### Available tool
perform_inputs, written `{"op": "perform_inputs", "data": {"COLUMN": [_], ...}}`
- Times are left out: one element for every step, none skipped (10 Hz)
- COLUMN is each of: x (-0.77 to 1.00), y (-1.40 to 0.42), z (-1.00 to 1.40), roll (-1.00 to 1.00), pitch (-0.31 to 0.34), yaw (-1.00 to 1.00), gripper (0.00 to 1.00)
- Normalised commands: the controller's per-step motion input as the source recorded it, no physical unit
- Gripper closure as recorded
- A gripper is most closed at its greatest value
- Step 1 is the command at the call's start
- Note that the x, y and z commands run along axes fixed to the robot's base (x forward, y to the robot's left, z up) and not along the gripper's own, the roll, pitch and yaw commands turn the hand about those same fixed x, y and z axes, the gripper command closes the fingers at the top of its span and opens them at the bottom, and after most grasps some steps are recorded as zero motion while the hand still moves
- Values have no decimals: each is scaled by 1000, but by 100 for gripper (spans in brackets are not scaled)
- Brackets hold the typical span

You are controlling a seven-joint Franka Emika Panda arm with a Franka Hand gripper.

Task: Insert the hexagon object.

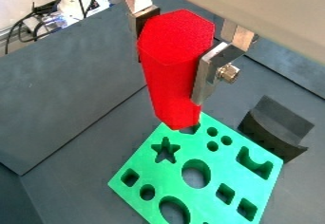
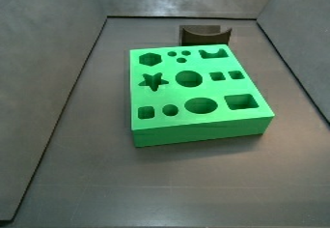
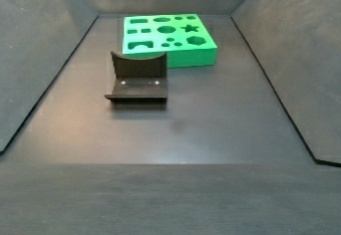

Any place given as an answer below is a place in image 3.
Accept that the black plastic holder stand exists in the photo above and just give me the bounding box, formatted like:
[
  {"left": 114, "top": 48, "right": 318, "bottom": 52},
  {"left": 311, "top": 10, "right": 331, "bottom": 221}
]
[{"left": 105, "top": 52, "right": 168, "bottom": 102}]

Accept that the green shape sorter block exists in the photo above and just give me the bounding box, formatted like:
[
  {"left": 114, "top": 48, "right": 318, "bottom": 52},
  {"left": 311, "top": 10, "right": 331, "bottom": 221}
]
[{"left": 122, "top": 14, "right": 216, "bottom": 68}]

